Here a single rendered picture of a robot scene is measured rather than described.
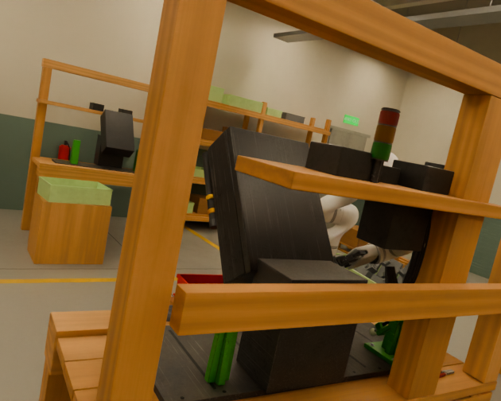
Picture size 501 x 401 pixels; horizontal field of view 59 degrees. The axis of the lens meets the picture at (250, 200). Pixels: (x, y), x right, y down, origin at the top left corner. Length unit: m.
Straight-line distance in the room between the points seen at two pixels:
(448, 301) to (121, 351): 0.96
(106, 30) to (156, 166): 6.11
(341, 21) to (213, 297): 0.64
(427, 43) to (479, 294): 0.80
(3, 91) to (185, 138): 5.85
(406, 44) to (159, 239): 0.74
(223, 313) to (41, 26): 6.04
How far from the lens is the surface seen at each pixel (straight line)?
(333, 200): 2.24
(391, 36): 1.16
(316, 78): 8.80
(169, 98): 0.84
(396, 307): 1.30
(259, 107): 7.34
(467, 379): 1.96
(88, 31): 6.85
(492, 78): 1.49
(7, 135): 6.67
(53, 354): 1.57
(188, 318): 0.91
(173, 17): 0.87
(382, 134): 1.21
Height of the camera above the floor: 1.59
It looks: 8 degrees down
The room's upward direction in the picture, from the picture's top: 12 degrees clockwise
